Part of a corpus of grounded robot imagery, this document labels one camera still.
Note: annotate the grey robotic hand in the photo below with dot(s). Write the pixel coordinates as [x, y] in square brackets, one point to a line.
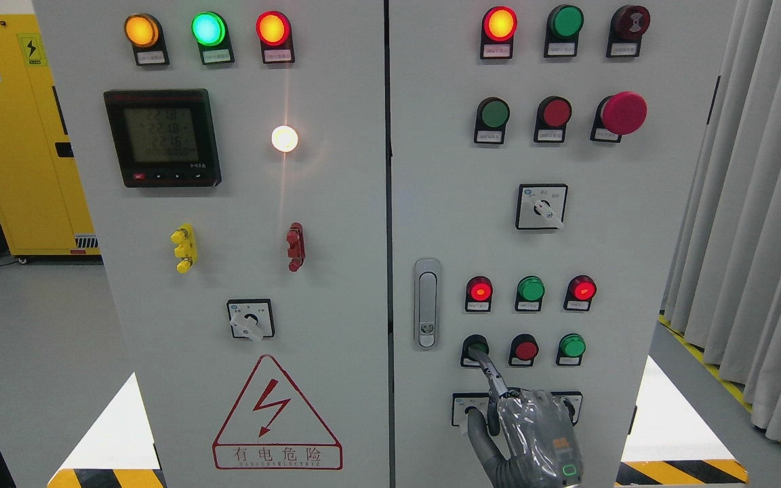
[527, 438]

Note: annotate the green start button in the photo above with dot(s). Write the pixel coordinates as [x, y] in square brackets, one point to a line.
[473, 342]

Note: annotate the lower red push button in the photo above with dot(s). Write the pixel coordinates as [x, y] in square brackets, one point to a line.
[523, 350]

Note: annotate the red push button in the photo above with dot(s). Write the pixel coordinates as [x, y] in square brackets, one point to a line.
[554, 111]
[523, 350]

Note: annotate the lower right green push button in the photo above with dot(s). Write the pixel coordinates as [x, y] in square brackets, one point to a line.
[571, 349]

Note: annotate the green push button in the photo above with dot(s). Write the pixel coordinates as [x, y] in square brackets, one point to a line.
[571, 349]
[493, 113]

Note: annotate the upper red push button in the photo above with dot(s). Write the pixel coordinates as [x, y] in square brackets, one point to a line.
[554, 111]

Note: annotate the upper green push button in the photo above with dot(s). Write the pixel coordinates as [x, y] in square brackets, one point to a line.
[493, 113]

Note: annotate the red mushroom emergency stop button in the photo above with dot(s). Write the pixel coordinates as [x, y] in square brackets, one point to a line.
[622, 113]

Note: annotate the lower middle green indicator light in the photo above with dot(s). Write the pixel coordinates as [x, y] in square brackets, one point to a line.
[530, 289]

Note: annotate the green indicator light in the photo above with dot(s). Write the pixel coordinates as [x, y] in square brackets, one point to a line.
[565, 21]
[530, 289]
[208, 29]

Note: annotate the lower right red indicator light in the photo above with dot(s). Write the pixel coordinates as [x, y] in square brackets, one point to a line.
[581, 288]

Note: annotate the red indicator light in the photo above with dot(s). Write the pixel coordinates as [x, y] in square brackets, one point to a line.
[479, 289]
[499, 24]
[273, 28]
[581, 288]

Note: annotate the lower left red indicator light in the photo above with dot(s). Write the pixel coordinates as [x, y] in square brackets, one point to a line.
[479, 289]

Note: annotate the grey curtain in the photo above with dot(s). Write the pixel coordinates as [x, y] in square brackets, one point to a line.
[723, 293]

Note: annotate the red electric hazard warning sticker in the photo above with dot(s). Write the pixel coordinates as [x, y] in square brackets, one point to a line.
[273, 426]

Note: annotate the red terminal connector block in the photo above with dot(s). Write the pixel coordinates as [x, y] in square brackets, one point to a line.
[296, 250]

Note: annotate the grey electrical control cabinet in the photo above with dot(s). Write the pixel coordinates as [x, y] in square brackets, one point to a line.
[392, 167]

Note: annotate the white lit indicator lamp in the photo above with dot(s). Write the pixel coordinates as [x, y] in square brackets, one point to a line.
[285, 138]

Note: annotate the yellow terminal connector block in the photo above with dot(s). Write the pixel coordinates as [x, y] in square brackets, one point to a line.
[186, 248]

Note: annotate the red indicator light top right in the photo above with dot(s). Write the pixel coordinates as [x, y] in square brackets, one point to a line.
[499, 24]

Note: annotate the green indicator light top right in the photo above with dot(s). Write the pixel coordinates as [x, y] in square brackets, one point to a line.
[565, 21]

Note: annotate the dark red buzzer alarm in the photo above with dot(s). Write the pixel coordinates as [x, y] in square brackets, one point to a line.
[630, 22]

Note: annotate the black digital power meter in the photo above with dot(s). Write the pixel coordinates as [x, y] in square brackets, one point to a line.
[164, 137]

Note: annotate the red indicator light top left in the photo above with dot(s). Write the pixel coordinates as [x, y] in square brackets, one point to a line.
[273, 28]

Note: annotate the green indicator light top left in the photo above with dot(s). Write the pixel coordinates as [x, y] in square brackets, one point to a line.
[208, 29]

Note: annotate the yellow indicator light top left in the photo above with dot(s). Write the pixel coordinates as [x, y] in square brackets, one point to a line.
[142, 30]

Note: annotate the yellow safety storage cabinet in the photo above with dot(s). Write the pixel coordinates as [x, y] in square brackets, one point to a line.
[43, 209]

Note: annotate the bottom black key selector switch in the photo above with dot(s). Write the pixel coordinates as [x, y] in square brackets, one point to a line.
[572, 401]

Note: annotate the bottom white rotary selector switch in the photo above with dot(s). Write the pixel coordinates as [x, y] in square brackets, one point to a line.
[461, 401]

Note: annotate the silver cabinet door handle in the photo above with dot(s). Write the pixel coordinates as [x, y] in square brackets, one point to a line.
[427, 273]

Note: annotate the upper right rotary selector switch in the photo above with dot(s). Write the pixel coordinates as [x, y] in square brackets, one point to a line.
[541, 206]

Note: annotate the left door rotary selector switch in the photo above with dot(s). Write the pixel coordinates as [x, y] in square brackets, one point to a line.
[251, 319]

